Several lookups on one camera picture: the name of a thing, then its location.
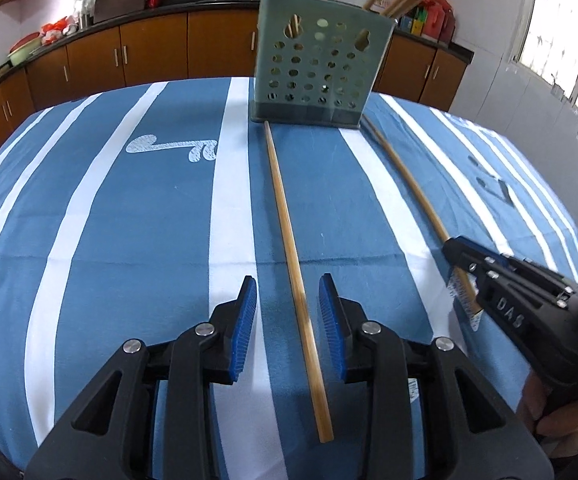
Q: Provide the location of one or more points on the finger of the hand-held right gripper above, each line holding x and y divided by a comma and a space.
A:
464, 255
509, 315

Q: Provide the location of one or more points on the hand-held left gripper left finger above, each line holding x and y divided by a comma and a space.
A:
245, 330

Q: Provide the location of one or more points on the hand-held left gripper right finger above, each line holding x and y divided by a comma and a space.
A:
330, 330

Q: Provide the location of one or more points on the green perforated chopstick holder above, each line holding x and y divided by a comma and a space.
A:
304, 110

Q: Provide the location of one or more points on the person's right hand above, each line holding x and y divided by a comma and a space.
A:
566, 427

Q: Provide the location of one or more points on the blue white striped tablecloth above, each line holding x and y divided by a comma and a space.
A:
119, 235

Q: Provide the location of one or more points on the small colourful box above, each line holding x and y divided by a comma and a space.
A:
413, 21

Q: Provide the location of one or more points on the window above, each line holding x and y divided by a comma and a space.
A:
559, 25

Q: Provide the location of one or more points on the brown wooden base cabinets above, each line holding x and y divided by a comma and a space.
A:
154, 45

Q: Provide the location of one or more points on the black kitchen countertop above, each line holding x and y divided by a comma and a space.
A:
179, 6

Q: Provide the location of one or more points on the red white plastic bag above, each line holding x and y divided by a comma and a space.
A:
59, 30

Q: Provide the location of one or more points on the steel pot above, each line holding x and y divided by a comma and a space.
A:
84, 12

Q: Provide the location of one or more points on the green basin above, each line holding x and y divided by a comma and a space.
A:
23, 50

